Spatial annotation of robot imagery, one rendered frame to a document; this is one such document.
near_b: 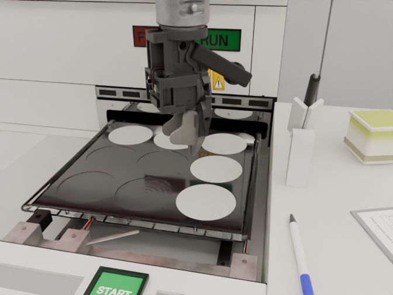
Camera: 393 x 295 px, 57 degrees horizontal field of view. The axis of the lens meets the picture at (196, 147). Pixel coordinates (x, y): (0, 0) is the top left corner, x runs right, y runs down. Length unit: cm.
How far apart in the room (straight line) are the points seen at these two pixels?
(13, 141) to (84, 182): 52
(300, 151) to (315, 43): 186
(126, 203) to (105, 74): 42
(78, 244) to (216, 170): 29
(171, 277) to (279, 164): 28
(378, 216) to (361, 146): 15
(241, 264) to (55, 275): 23
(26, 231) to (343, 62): 210
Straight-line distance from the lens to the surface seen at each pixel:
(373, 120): 63
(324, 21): 233
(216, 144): 79
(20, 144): 116
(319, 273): 42
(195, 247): 64
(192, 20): 51
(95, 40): 92
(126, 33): 88
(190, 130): 57
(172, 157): 73
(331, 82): 242
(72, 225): 67
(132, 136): 83
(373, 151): 63
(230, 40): 82
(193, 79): 53
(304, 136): 50
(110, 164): 73
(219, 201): 61
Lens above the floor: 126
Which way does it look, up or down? 28 degrees down
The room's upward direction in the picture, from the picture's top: straight up
